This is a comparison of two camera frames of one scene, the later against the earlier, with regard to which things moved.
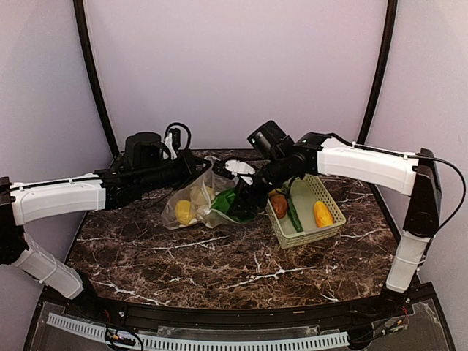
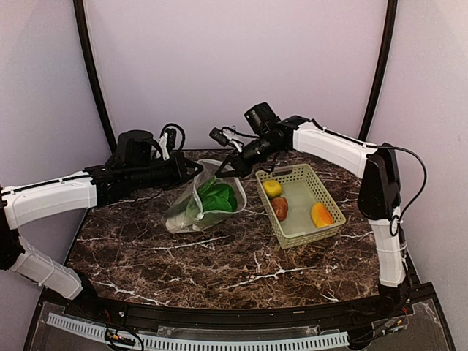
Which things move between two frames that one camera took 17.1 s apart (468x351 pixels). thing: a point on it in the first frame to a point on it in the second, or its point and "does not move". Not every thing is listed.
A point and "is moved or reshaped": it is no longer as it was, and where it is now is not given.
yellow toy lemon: [274, 191] does not move
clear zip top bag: [204, 201] does not move
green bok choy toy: [223, 202] is moved or reshaped
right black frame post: [392, 12] does not move
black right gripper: [243, 193] to [241, 167]
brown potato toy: [280, 205] does not move
